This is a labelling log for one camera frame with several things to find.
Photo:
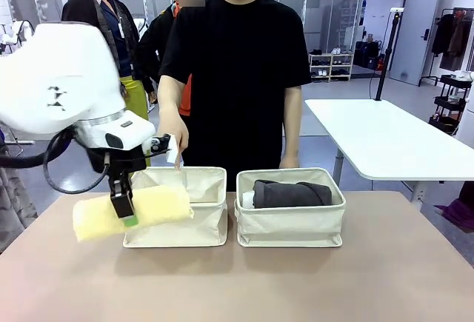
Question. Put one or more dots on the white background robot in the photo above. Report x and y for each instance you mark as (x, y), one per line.
(16, 37)

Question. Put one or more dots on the person's left hand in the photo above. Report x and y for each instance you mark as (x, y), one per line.
(289, 163)

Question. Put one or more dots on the person's left forearm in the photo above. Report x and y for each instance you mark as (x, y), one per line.
(292, 122)

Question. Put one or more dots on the bystander with yellow apron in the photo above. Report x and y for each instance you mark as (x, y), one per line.
(122, 33)

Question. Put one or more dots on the purple cloth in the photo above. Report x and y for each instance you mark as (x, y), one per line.
(461, 211)

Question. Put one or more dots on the bald bystander in black jacket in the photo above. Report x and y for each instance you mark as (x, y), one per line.
(152, 48)

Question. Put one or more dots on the black utility cart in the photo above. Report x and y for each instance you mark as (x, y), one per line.
(450, 101)

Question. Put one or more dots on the dark grey towel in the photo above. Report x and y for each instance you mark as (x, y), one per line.
(292, 194)

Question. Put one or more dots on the black camera stand pole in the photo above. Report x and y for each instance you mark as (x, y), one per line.
(385, 59)

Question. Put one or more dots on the black garment rack with coats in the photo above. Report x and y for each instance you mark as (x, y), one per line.
(450, 37)

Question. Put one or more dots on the grey draped cloth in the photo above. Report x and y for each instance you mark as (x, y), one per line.
(15, 211)

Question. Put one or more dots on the person's right forearm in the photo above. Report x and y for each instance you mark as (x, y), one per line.
(172, 96)

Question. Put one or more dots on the white towel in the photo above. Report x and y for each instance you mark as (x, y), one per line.
(248, 200)

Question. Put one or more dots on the grey-white door panel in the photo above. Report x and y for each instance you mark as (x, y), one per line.
(418, 33)

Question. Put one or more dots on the pale yellow towel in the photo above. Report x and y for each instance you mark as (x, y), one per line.
(159, 207)

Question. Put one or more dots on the person's right hand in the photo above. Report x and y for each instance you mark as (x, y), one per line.
(177, 129)

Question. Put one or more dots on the white shoe rack with shoes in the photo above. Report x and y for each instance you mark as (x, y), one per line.
(330, 66)

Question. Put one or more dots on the person in black t-shirt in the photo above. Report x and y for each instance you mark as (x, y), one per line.
(237, 77)

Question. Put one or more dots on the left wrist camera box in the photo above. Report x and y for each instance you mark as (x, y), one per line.
(172, 151)

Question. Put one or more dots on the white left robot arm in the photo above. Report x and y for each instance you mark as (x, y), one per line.
(55, 77)

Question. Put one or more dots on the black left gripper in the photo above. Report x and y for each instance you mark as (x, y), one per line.
(122, 161)

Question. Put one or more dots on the white folding table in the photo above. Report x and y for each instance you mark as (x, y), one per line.
(389, 140)

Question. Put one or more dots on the black bags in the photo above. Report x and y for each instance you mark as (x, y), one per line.
(366, 55)

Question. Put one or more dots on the cream fabric storage basket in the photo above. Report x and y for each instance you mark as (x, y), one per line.
(207, 225)
(292, 225)

